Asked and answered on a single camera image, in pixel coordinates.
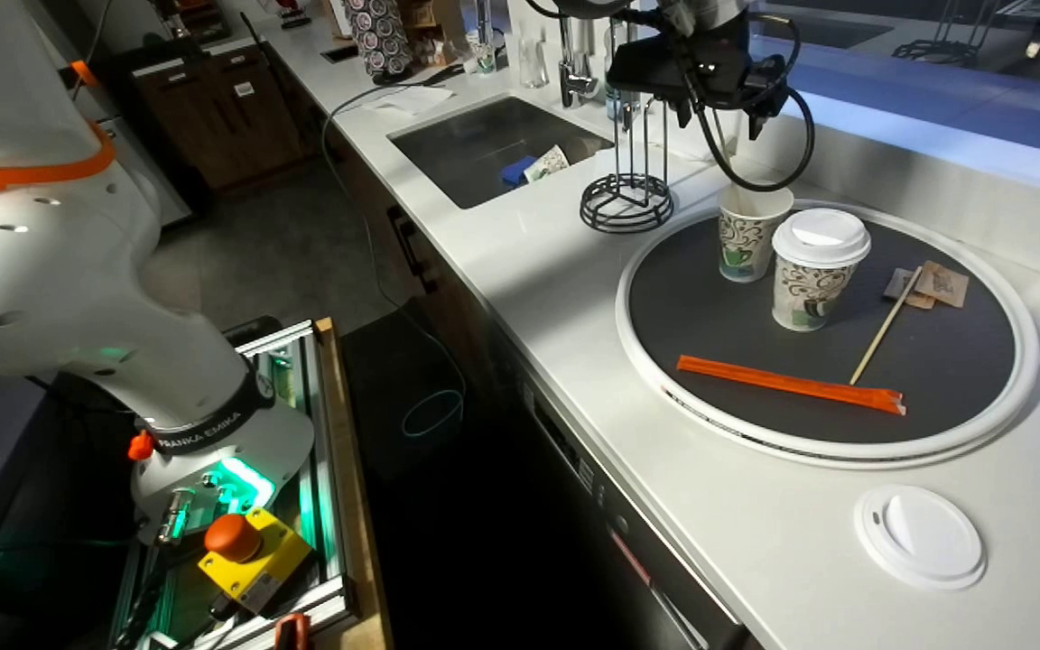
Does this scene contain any stainless steel sink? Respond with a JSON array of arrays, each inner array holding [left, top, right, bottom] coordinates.
[[394, 97, 606, 210]]

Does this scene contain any lidded patterned paper cup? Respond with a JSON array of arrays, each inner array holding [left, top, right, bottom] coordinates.
[[774, 210, 872, 332]]

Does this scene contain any wooden cabinet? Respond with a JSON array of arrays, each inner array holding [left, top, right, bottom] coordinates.
[[112, 40, 310, 196]]

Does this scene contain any blue sponge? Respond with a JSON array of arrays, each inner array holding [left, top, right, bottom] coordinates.
[[499, 156, 534, 187]]

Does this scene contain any round black white-rimmed tray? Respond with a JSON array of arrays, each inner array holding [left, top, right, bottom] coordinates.
[[618, 210, 1040, 467]]

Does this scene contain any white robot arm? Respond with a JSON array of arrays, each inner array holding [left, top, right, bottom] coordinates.
[[0, 0, 316, 515]]

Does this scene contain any chrome kitchen faucet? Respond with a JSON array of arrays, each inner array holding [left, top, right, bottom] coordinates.
[[561, 13, 632, 109]]

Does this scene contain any yellow emergency stop box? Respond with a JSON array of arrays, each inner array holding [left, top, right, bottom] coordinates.
[[199, 509, 310, 612]]

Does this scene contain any wooden stir stick on tray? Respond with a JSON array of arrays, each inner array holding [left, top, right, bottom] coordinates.
[[849, 319, 892, 387]]

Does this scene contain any white plastic cup lid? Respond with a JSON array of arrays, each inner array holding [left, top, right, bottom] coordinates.
[[851, 482, 986, 591]]

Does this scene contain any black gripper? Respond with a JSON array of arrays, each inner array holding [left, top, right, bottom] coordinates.
[[606, 10, 792, 118]]

